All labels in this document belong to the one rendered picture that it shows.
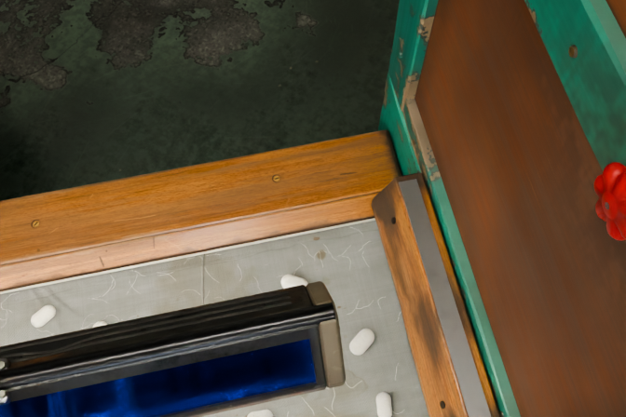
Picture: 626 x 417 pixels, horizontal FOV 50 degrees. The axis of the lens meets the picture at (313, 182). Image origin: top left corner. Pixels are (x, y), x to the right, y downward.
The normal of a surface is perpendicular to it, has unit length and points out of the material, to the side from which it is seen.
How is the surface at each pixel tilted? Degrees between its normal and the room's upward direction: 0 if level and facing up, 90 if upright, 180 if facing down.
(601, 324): 90
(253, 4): 0
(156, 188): 0
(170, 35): 0
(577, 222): 90
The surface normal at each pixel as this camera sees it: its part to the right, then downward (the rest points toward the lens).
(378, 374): 0.00, -0.44
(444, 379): -0.89, -0.01
